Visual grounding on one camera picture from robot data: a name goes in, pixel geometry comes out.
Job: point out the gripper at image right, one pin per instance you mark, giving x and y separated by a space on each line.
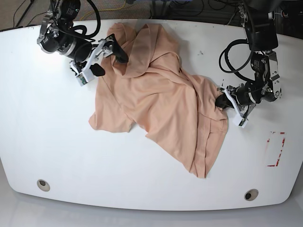
241 96

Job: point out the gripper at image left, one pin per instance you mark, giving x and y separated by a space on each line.
104 48

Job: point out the peach t-shirt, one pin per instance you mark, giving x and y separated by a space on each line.
176 109

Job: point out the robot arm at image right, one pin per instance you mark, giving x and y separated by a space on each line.
260 70

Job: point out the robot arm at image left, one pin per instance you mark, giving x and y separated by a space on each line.
59 34

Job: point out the red tape rectangle marker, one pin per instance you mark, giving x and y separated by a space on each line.
274 148

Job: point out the right table grommet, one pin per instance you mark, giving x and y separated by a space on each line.
251 195

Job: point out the table grommet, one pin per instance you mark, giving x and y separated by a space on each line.
251 195
43 185

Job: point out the left table grommet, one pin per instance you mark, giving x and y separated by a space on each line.
43 185

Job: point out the wrist camera, image-right gripper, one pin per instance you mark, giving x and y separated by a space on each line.
240 121

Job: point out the wrist camera, image-left gripper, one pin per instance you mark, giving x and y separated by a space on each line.
84 78

